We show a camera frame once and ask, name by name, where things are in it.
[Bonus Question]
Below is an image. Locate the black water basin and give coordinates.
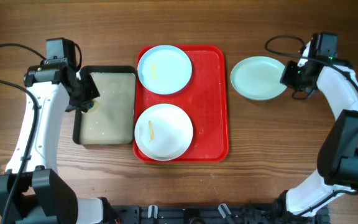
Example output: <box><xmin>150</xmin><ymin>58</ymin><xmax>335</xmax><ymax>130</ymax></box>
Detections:
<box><xmin>73</xmin><ymin>65</ymin><xmax>137</xmax><ymax>146</ymax></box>

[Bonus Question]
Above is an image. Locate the mint green plate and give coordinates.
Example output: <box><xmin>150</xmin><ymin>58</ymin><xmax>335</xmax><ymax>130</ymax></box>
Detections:
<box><xmin>230</xmin><ymin>56</ymin><xmax>287</xmax><ymax>101</ymax></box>

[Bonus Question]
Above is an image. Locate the white plate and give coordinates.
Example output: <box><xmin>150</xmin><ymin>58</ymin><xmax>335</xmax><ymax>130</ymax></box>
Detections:
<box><xmin>134</xmin><ymin>103</ymin><xmax>194</xmax><ymax>161</ymax></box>

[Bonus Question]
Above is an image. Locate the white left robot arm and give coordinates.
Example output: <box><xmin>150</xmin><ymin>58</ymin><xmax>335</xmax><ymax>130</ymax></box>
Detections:
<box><xmin>0</xmin><ymin>38</ymin><xmax>109</xmax><ymax>223</ymax></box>

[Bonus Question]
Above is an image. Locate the red plastic tray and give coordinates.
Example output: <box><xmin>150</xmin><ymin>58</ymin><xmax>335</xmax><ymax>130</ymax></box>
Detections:
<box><xmin>134</xmin><ymin>45</ymin><xmax>229</xmax><ymax>163</ymax></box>

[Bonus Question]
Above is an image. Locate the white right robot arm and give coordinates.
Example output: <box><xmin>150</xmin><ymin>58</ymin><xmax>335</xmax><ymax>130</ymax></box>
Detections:
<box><xmin>280</xmin><ymin>32</ymin><xmax>358</xmax><ymax>217</ymax></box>

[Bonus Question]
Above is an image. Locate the yellow green sponge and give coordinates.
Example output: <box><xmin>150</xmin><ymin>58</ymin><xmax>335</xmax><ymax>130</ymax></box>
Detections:
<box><xmin>85</xmin><ymin>100</ymin><xmax>99</xmax><ymax>113</ymax></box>

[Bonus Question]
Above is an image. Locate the light blue plate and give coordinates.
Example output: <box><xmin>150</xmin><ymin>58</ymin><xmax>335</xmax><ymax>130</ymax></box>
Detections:
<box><xmin>137</xmin><ymin>45</ymin><xmax>193</xmax><ymax>95</ymax></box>

